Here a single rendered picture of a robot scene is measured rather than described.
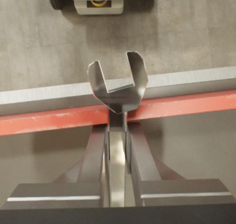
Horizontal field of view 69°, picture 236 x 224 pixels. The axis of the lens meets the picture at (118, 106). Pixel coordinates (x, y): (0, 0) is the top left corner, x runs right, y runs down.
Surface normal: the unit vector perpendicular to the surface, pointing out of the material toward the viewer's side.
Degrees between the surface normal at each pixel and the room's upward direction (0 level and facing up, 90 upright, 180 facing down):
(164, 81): 14
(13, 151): 0
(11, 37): 0
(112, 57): 0
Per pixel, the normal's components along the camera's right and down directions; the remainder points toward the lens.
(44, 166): 0.03, 0.07
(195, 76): 0.00, -0.18
